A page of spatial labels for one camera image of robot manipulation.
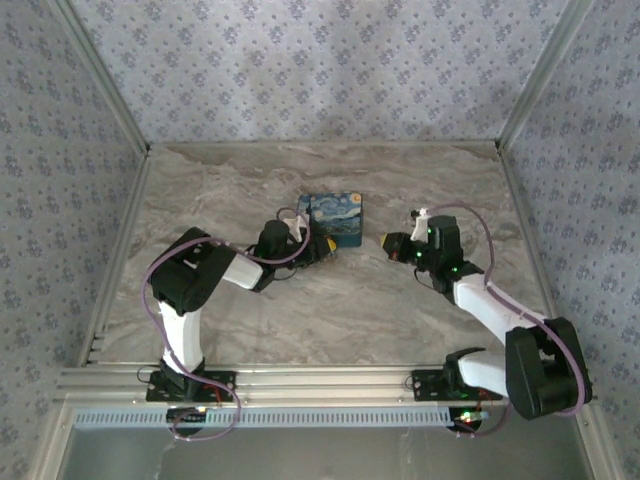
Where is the blue starry night print box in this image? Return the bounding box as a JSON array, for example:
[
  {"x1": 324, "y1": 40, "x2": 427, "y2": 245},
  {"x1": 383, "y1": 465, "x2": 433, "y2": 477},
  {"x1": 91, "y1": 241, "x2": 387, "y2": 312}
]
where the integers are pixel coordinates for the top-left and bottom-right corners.
[{"x1": 297, "y1": 190, "x2": 364, "y2": 249}]

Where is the right black controller board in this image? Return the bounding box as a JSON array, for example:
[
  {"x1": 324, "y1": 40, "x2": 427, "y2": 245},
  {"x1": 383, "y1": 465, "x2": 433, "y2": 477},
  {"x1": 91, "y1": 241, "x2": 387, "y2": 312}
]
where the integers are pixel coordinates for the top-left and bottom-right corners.
[{"x1": 448, "y1": 406, "x2": 490, "y2": 435}]

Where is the black controller board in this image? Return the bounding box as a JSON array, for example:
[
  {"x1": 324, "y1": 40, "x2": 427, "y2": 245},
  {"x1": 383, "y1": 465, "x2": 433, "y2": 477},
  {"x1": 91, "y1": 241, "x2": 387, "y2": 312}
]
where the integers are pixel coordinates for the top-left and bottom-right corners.
[
  {"x1": 448, "y1": 406, "x2": 490, "y2": 435},
  {"x1": 166, "y1": 406, "x2": 210, "y2": 435}
]

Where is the left black controller board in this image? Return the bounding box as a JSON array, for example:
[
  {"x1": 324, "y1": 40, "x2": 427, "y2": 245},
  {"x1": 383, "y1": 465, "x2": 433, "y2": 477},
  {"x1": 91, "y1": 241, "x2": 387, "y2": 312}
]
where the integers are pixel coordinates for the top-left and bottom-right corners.
[{"x1": 166, "y1": 406, "x2": 210, "y2": 435}]

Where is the right thin black gripper wire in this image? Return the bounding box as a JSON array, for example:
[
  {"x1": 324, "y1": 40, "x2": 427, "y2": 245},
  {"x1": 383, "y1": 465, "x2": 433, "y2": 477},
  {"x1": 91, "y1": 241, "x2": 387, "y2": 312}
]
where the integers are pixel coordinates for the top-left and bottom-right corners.
[{"x1": 412, "y1": 265, "x2": 437, "y2": 292}]

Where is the aluminium side frame bar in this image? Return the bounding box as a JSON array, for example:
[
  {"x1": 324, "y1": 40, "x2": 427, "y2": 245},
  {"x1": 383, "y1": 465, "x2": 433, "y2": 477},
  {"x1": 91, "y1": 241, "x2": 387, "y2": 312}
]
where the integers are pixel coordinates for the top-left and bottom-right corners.
[
  {"x1": 498, "y1": 145, "x2": 559, "y2": 324},
  {"x1": 77, "y1": 149, "x2": 153, "y2": 369}
]

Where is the aluminium mounting rail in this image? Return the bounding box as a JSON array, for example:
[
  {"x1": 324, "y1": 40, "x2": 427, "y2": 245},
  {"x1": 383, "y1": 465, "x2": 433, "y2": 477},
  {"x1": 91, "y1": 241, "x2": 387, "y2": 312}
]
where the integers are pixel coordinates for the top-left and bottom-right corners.
[{"x1": 54, "y1": 364, "x2": 506, "y2": 407}]

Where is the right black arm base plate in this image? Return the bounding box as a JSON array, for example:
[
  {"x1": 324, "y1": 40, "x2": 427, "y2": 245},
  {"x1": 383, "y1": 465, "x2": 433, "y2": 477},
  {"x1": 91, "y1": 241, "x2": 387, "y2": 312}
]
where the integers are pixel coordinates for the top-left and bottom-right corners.
[{"x1": 410, "y1": 368, "x2": 502, "y2": 404}]

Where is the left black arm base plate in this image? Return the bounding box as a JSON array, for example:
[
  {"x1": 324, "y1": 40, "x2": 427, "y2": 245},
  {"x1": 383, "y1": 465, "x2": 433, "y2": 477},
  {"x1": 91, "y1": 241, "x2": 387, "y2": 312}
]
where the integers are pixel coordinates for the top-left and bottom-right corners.
[{"x1": 145, "y1": 368, "x2": 238, "y2": 404}]

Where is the grey slotted cable duct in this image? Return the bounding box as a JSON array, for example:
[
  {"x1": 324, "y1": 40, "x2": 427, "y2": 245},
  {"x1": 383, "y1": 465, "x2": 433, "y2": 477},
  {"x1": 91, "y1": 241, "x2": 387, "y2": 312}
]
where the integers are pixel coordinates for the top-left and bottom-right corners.
[{"x1": 73, "y1": 406, "x2": 452, "y2": 430}]

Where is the aluminium corner frame post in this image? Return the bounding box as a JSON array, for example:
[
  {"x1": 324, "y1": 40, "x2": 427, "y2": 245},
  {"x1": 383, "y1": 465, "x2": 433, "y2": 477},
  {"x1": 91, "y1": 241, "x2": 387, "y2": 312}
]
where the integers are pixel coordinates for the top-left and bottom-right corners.
[
  {"x1": 495, "y1": 0, "x2": 597, "y2": 150},
  {"x1": 49, "y1": 0, "x2": 152, "y2": 155}
]

